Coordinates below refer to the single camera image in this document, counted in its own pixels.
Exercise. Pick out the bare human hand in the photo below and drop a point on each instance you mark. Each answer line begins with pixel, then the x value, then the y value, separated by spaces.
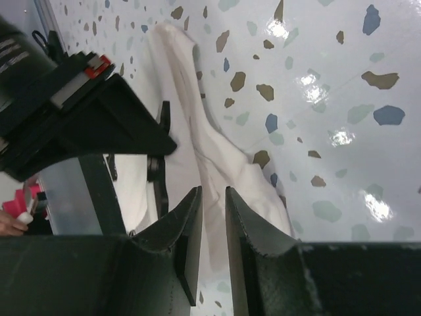
pixel 10 226

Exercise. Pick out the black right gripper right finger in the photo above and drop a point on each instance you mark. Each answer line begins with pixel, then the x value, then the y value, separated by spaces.
pixel 274 274

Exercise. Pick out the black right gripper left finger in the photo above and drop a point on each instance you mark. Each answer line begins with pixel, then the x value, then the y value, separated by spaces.
pixel 152 273

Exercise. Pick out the pink object beyond table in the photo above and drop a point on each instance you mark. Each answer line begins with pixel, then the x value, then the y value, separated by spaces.
pixel 24 204

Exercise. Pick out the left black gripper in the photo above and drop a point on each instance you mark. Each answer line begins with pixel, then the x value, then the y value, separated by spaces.
pixel 51 113

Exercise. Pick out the white t shirt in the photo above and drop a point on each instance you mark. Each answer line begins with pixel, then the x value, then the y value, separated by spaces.
pixel 203 157

